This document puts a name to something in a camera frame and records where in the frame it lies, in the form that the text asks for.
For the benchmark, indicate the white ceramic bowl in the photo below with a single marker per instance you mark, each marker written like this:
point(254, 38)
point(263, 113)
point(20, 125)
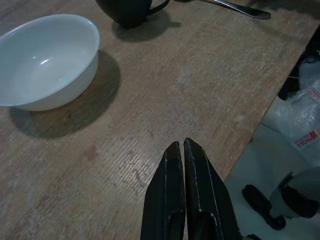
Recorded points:
point(47, 62)

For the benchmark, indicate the black mug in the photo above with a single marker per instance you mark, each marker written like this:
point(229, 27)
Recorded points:
point(127, 12)

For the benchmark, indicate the grey black robot leg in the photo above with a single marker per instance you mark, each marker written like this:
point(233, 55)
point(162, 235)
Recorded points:
point(295, 200)

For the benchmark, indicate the clear bubble wrap bag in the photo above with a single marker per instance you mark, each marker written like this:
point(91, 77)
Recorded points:
point(297, 112)

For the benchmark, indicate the silver metal cutlery piece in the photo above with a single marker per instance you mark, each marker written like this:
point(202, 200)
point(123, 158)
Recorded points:
point(240, 8)

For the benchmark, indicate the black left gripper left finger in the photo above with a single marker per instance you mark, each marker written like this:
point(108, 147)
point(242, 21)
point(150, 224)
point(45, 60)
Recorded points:
point(166, 190)

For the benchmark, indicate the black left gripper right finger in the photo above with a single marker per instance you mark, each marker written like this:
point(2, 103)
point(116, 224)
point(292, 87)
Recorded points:
point(207, 192)

